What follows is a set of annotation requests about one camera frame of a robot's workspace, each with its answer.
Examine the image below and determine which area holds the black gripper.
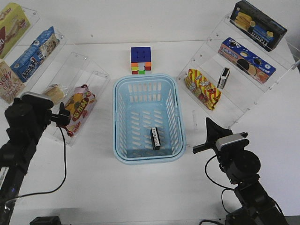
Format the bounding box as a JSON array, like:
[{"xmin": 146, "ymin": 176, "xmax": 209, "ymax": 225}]
[
  {"xmin": 193, "ymin": 117, "xmax": 261, "ymax": 184},
  {"xmin": 5, "ymin": 97, "xmax": 70, "ymax": 145}
]

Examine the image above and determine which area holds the bread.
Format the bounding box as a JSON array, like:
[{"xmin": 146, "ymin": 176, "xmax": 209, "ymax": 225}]
[{"xmin": 43, "ymin": 84, "xmax": 65, "ymax": 105}]

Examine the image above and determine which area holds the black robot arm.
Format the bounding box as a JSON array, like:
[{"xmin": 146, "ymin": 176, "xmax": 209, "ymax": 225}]
[
  {"xmin": 193, "ymin": 118, "xmax": 288, "ymax": 225},
  {"xmin": 0, "ymin": 92, "xmax": 70, "ymax": 225}
]

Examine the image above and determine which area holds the small black white tissue pack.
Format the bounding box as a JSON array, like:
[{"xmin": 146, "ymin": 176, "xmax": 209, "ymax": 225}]
[{"xmin": 217, "ymin": 67, "xmax": 231, "ymax": 89}]

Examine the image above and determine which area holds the light blue plastic basket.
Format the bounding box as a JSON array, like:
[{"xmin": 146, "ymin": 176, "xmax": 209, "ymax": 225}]
[{"xmin": 112, "ymin": 74, "xmax": 186, "ymax": 165}]

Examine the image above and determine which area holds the pink strawberry cake snack bag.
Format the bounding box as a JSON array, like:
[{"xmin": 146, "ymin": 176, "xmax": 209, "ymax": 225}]
[{"xmin": 65, "ymin": 84, "xmax": 97, "ymax": 137}]

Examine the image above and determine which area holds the yellow red striped snack bag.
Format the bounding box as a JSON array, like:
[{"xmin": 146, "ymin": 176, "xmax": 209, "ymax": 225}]
[{"xmin": 185, "ymin": 68, "xmax": 222, "ymax": 111}]

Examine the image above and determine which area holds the beige Pocky box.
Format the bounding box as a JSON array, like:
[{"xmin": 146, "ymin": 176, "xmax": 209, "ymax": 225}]
[{"xmin": 0, "ymin": 59, "xmax": 25, "ymax": 104}]

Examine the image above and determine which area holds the clear acrylic left display shelf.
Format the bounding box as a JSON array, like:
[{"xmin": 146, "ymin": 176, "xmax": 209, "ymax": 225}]
[{"xmin": 0, "ymin": 6, "xmax": 111, "ymax": 148}]

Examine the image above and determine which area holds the clear acrylic display shelf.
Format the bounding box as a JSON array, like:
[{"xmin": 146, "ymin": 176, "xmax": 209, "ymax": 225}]
[
  {"xmin": 177, "ymin": 14, "xmax": 300, "ymax": 128},
  {"xmin": 0, "ymin": 6, "xmax": 111, "ymax": 148}
]

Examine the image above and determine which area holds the blue cookie bag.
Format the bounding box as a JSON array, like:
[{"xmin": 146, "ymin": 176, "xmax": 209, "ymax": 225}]
[{"xmin": 10, "ymin": 26, "xmax": 60, "ymax": 83}]

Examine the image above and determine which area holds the clear acrylic right display shelf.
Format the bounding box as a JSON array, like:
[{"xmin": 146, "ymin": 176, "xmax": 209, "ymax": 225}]
[{"xmin": 177, "ymin": 14, "xmax": 300, "ymax": 128}]

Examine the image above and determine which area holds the blue Oreo cookie box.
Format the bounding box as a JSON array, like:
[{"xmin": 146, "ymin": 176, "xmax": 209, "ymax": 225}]
[{"xmin": 218, "ymin": 37, "xmax": 276, "ymax": 84}]

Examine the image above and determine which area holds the colourful Rubik's cube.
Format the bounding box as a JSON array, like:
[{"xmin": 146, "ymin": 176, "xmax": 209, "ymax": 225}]
[{"xmin": 130, "ymin": 46, "xmax": 152, "ymax": 75}]

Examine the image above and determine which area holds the yellow green snack box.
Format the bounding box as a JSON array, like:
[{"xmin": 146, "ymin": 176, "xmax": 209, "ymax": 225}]
[{"xmin": 0, "ymin": 2, "xmax": 31, "ymax": 59}]

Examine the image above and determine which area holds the black blue cracker box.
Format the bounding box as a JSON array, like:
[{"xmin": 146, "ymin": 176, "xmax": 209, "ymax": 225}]
[{"xmin": 230, "ymin": 0, "xmax": 287, "ymax": 52}]

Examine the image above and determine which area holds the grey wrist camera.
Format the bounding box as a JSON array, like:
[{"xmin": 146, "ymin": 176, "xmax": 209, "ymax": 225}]
[
  {"xmin": 215, "ymin": 132, "xmax": 248, "ymax": 151},
  {"xmin": 21, "ymin": 91, "xmax": 54, "ymax": 109}
]

